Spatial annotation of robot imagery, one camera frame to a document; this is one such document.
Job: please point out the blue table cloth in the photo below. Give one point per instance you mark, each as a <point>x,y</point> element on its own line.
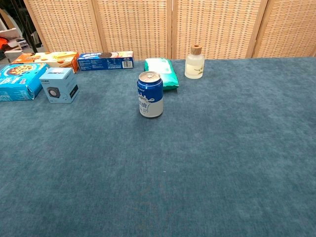
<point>197,160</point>

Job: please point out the orange wafer roll box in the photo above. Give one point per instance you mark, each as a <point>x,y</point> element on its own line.
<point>49,58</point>

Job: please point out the black tripod stand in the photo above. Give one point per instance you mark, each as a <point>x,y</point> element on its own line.
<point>26,29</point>

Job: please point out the blue sandwich cookie box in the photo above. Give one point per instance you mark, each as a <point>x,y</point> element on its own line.
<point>103,63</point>

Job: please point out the light blue speaker box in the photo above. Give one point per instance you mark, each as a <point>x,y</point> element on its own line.
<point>59,84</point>

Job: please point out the woven wooden folding screen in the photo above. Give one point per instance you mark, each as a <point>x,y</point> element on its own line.
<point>133,24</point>

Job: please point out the orange cloth item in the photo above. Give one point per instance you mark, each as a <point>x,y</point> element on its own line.
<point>3,43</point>

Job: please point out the green wet wipes pack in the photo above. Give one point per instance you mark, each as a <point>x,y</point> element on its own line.
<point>160,69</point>

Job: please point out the blue chocolate chip cookie box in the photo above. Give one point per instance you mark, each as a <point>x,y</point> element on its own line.
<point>17,79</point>

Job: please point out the frosted glass bottle wooden cap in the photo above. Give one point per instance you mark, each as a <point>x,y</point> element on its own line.
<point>194,66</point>

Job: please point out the white cardboard box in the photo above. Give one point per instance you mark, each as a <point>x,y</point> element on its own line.
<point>10,33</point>

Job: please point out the blue and white drink can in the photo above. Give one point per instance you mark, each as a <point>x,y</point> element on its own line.
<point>150,98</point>

